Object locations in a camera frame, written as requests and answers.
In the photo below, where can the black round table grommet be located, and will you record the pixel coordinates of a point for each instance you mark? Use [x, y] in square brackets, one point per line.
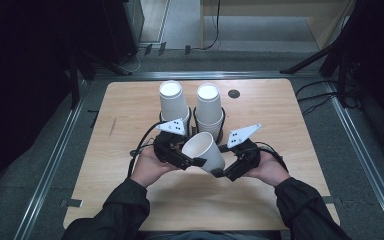
[234, 93]

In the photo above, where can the dark cabinet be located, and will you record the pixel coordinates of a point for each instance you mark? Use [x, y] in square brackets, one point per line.
[123, 26]

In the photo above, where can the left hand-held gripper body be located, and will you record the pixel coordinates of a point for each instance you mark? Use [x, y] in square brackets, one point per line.
[166, 146]

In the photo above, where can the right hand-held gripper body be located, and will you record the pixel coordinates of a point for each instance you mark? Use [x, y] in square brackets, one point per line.
[248, 156]

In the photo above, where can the metal floor rail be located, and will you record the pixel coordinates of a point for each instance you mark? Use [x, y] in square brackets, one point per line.
[46, 173]
[366, 160]
[206, 74]

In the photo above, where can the black tripod stand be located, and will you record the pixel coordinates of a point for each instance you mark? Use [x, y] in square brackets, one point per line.
[316, 56]

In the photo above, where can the person's left hand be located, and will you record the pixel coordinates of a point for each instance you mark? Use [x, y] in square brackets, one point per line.
[148, 168]

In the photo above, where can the stack of white cups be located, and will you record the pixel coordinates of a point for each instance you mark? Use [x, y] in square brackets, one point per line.
[173, 105]
[209, 110]

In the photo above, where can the light wooden furniture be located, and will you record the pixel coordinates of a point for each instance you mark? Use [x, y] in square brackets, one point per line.
[326, 20]

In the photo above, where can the white paper cup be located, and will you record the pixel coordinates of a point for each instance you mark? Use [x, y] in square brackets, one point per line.
[210, 155]

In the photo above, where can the black double cup holder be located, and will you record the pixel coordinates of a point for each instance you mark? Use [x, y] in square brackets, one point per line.
[192, 126]

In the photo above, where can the person's right hand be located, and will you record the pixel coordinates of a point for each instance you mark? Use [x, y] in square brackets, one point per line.
[270, 170]

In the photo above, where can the black stand leg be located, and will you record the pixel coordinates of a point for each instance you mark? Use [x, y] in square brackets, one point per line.
[74, 83]

